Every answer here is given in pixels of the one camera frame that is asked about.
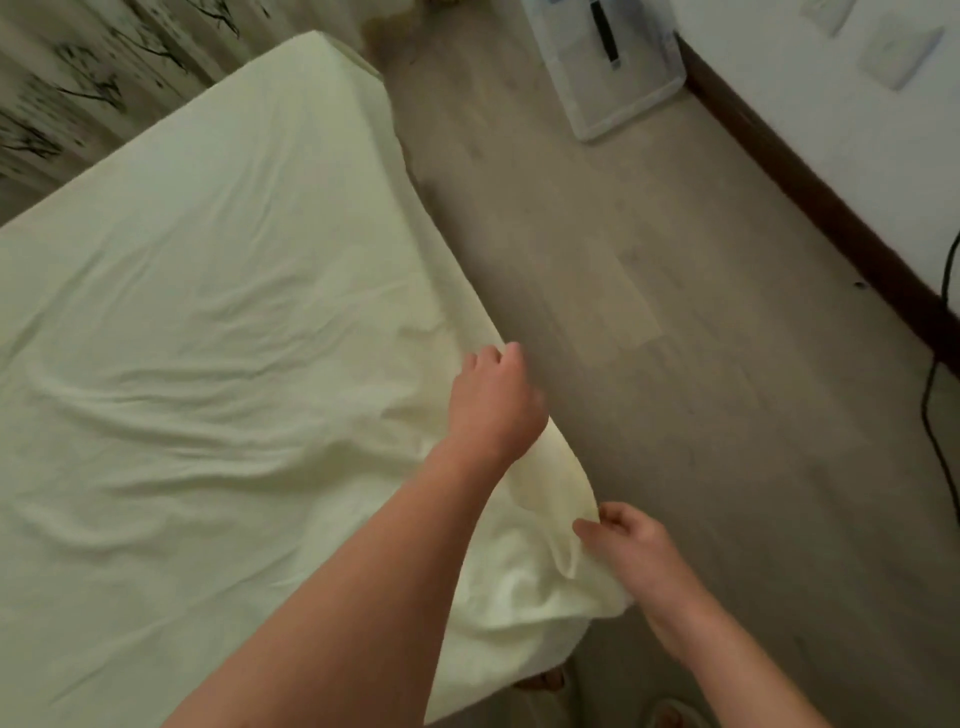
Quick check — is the person's right hand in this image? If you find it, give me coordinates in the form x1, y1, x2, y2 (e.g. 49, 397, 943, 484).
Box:
572, 500, 710, 640

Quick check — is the person's left hand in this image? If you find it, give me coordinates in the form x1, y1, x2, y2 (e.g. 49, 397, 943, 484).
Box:
446, 341, 551, 472

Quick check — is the pale yellow bed sheet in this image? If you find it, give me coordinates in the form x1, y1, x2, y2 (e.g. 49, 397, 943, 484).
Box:
0, 29, 638, 728

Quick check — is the person's right forearm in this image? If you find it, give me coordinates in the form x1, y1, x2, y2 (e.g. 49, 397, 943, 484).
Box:
643, 590, 835, 728

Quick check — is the person's left forearm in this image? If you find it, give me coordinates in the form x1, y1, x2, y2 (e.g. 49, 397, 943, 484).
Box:
160, 442, 520, 728

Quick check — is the beige right slipper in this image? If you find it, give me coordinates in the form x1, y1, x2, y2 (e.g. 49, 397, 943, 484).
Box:
644, 696, 715, 728

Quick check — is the beige slipper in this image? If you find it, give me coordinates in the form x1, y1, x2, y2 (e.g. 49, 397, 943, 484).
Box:
644, 696, 715, 728
513, 665, 572, 700

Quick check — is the beige left slipper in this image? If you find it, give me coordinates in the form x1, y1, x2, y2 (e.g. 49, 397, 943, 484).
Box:
513, 665, 572, 700

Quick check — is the white printed curtain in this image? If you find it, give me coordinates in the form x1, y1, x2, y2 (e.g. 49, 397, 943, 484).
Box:
0, 0, 423, 227

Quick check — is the black power cable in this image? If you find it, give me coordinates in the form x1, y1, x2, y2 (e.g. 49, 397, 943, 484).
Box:
920, 227, 960, 527

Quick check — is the white wall socket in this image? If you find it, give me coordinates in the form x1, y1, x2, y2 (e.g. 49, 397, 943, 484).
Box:
797, 0, 859, 38
857, 14, 947, 94

